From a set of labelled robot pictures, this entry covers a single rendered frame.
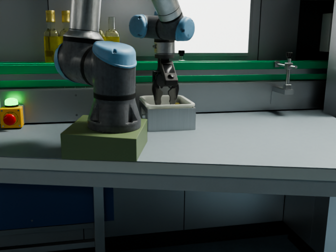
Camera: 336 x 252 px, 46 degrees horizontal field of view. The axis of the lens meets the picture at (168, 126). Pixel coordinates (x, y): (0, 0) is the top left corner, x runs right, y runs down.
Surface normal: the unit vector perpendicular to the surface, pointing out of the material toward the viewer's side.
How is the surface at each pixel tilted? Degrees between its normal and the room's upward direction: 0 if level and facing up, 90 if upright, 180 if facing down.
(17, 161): 90
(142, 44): 90
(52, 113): 90
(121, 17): 90
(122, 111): 76
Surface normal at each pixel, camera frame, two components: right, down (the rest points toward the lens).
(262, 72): 0.20, 0.22
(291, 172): -0.09, 0.22
